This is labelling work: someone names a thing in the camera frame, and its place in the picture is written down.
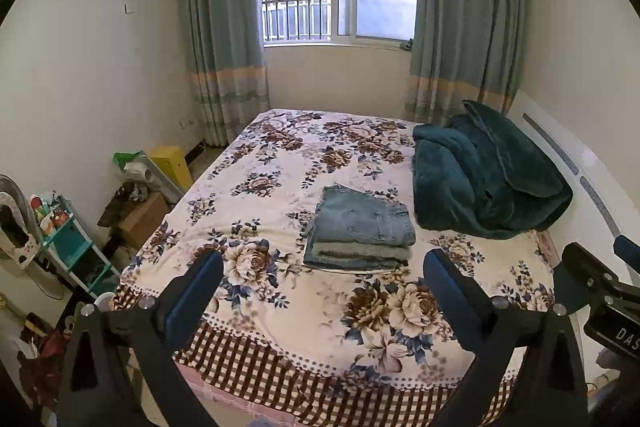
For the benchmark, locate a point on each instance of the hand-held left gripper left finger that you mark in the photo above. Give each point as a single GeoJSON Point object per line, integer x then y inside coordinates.
{"type": "Point", "coordinates": [192, 302]}

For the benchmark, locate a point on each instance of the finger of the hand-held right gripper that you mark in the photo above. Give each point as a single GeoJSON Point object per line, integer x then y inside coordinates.
{"type": "Point", "coordinates": [587, 267]}

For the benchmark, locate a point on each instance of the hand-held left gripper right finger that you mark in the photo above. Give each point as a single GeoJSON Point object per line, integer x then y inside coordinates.
{"type": "Point", "coordinates": [447, 297]}

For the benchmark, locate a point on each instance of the blue denim pants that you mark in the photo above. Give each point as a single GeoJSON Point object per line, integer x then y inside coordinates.
{"type": "Point", "coordinates": [365, 222]}

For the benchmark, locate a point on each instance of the brown cardboard box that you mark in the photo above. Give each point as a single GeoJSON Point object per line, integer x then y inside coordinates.
{"type": "Point", "coordinates": [145, 217]}

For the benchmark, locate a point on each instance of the white headboard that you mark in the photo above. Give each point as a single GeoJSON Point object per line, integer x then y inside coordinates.
{"type": "Point", "coordinates": [575, 147]}

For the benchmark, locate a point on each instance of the dark green plush blanket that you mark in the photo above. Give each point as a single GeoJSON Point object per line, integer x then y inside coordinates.
{"type": "Point", "coordinates": [480, 177]}

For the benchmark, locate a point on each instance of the teal storage rack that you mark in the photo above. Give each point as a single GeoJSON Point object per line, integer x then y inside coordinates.
{"type": "Point", "coordinates": [75, 247]}

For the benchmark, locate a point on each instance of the white pipe fitting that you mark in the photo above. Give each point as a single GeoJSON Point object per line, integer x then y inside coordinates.
{"type": "Point", "coordinates": [150, 174]}

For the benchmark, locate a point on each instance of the yellow box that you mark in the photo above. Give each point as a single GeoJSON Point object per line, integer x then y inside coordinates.
{"type": "Point", "coordinates": [172, 164]}

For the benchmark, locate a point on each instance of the bed with floral sheet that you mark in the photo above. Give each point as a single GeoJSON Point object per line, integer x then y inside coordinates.
{"type": "Point", "coordinates": [280, 177]}

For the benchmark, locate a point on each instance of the dark red cloth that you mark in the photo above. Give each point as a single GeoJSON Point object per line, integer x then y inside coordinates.
{"type": "Point", "coordinates": [45, 357]}

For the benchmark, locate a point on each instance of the green plastic bag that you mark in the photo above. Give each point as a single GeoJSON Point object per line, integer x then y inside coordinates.
{"type": "Point", "coordinates": [126, 158]}

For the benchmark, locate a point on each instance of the white standing fan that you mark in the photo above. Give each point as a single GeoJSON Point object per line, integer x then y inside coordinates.
{"type": "Point", "coordinates": [15, 227]}

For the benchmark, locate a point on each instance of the grey-green striped curtain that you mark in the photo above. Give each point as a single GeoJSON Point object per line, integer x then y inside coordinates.
{"type": "Point", "coordinates": [220, 32]}
{"type": "Point", "coordinates": [465, 17]}

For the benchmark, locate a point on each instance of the white wall socket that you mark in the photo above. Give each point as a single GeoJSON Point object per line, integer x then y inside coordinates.
{"type": "Point", "coordinates": [187, 124]}

